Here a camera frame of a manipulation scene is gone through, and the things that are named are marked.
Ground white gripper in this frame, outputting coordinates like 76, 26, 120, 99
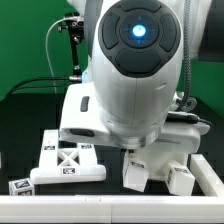
59, 83, 201, 154

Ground white chair backrest part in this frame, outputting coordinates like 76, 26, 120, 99
30, 130, 106, 184

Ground white chair seat part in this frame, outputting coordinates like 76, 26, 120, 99
127, 150, 188, 181

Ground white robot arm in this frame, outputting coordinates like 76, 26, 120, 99
59, 0, 213, 154

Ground black cables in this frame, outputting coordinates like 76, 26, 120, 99
4, 75, 83, 98

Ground grey camera cable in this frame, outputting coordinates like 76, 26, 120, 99
44, 17, 80, 95

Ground white L-shaped border wall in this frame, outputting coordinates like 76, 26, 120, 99
0, 154, 224, 224

